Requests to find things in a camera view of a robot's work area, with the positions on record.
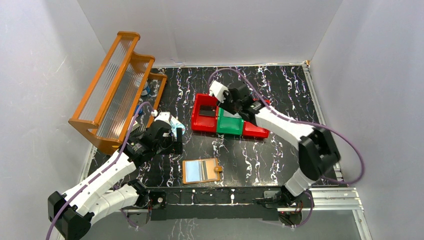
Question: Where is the orange leather card holder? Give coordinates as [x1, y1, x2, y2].
[182, 158, 223, 185]

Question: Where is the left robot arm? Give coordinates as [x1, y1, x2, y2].
[47, 120, 185, 240]

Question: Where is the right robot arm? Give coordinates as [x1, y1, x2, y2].
[209, 80, 341, 207]

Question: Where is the black card in red bin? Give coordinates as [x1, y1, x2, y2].
[198, 105, 216, 118]

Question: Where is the white blue tube package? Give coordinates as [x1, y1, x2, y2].
[169, 114, 186, 136]

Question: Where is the green plastic bin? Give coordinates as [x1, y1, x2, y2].
[216, 108, 244, 136]

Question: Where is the red plastic bin right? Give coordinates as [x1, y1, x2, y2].
[242, 117, 270, 139]

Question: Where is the red plastic bin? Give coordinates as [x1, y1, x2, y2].
[191, 93, 219, 133]
[242, 117, 270, 139]

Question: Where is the red plastic bin left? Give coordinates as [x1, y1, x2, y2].
[191, 93, 219, 133]

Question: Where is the blue cap container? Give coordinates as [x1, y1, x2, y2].
[134, 105, 143, 116]

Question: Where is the blue white bottle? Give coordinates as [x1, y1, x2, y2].
[136, 78, 151, 96]

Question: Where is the orange wooden shelf rack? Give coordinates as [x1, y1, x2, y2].
[68, 31, 168, 155]

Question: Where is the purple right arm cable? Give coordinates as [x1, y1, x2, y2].
[207, 67, 366, 186]

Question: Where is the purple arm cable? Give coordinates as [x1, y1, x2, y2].
[45, 101, 157, 240]
[207, 67, 366, 186]

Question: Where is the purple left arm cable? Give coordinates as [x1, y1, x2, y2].
[45, 101, 157, 240]

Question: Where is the aluminium frame rail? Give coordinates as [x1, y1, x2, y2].
[56, 64, 374, 240]

